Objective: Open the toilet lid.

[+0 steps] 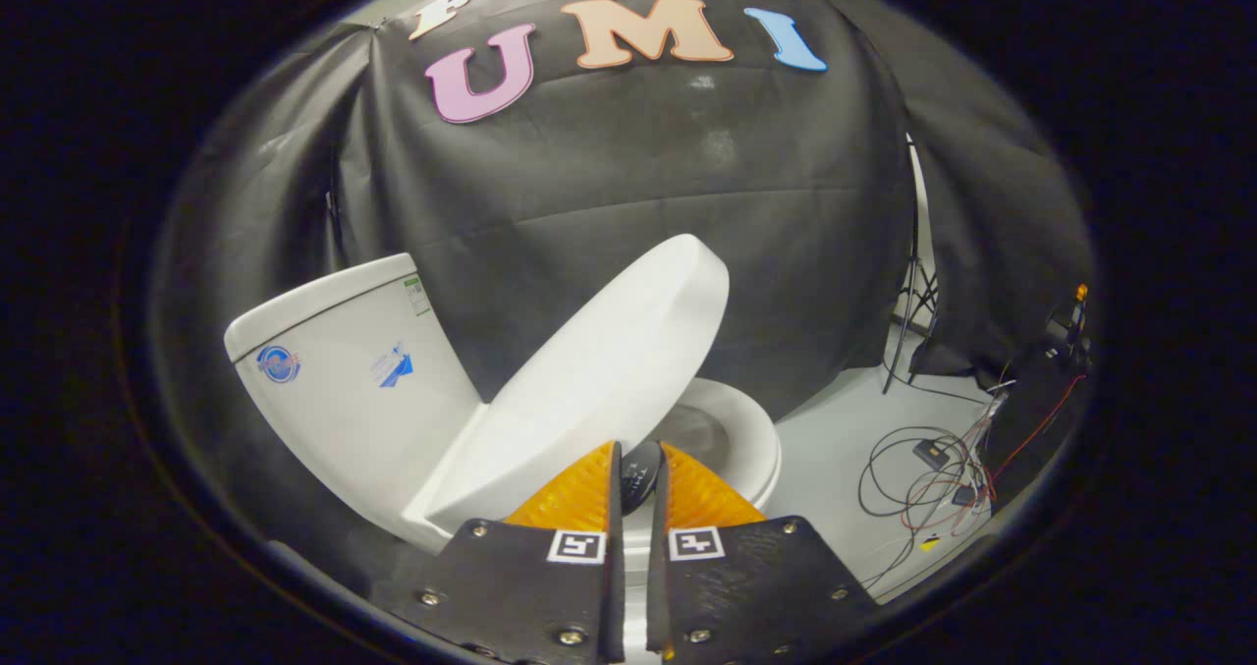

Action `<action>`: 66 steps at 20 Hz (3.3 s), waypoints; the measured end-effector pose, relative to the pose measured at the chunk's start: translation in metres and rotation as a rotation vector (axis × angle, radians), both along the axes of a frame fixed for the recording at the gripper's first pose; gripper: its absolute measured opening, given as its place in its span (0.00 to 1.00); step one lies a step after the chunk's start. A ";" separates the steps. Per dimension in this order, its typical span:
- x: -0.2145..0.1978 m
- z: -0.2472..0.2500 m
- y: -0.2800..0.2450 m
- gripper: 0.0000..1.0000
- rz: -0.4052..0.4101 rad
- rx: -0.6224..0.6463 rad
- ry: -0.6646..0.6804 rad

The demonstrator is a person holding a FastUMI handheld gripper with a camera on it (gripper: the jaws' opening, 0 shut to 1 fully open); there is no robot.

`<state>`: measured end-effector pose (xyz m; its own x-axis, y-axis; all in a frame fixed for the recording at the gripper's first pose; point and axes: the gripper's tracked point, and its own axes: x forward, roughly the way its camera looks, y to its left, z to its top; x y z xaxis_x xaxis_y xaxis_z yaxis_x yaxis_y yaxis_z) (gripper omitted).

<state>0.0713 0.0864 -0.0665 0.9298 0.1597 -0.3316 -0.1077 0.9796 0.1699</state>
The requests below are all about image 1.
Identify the small black adapter box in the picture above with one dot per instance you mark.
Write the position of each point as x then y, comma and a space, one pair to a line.
930, 452

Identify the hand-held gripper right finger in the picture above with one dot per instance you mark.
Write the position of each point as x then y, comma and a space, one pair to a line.
656, 596

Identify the white toilet lid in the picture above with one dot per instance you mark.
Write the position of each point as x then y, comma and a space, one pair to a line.
609, 351

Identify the white ceramic toilet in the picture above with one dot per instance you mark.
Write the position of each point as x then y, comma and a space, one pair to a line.
334, 400

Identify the black backdrop cloth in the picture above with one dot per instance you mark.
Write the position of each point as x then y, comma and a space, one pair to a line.
628, 174

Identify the black tripod stand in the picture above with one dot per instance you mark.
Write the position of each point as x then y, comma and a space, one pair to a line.
911, 292

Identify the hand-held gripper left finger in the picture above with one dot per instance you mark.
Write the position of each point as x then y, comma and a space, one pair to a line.
615, 596

